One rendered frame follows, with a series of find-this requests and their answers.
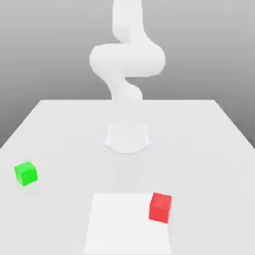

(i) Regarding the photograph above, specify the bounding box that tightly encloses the small green cube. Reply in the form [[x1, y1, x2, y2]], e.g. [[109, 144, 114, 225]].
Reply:
[[14, 161, 38, 187]]

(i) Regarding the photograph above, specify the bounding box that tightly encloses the small red cube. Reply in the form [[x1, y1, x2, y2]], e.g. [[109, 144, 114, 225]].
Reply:
[[148, 192, 172, 224]]

